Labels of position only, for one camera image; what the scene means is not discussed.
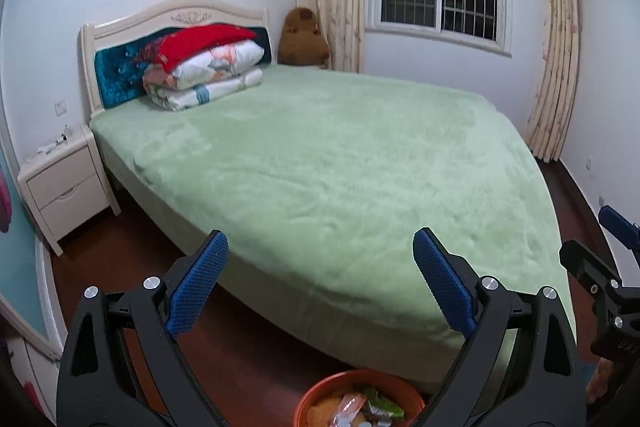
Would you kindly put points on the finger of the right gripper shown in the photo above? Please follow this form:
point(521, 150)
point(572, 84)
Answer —
point(591, 272)
point(625, 232)

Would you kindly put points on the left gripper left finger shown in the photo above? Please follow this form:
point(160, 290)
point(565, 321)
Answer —
point(98, 384)

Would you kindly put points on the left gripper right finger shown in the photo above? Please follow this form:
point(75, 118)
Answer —
point(518, 365)

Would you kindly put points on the green snack bag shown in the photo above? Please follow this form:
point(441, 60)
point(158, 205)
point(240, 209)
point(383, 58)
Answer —
point(380, 407)

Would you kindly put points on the red white snack wrapper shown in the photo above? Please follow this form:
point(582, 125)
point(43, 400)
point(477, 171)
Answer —
point(348, 410)

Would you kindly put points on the orange trash bin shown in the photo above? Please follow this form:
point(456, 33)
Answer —
point(392, 387)

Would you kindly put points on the person's right hand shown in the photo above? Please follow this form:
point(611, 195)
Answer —
point(598, 385)

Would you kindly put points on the cartoon wardrobe door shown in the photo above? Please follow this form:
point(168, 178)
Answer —
point(36, 374)

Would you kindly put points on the cream bedside nightstand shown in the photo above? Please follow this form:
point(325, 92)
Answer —
point(65, 184)

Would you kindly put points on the right floral curtain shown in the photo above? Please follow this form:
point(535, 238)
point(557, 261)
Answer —
point(554, 100)

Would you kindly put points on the green bed blanket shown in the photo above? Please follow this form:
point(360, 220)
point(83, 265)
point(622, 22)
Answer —
point(320, 180)

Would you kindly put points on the lower floral folded quilt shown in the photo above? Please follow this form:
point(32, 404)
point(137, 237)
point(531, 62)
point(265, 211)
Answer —
point(203, 93)

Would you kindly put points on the cream blue bed headboard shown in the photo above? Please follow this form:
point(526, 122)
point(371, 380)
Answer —
point(124, 57)

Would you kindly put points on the red folded blanket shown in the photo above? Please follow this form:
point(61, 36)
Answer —
point(171, 50)

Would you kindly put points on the brown plush bear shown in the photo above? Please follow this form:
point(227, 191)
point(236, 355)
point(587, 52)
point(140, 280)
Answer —
point(301, 42)

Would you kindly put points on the white wall socket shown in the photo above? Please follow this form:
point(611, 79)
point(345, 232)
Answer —
point(60, 108)

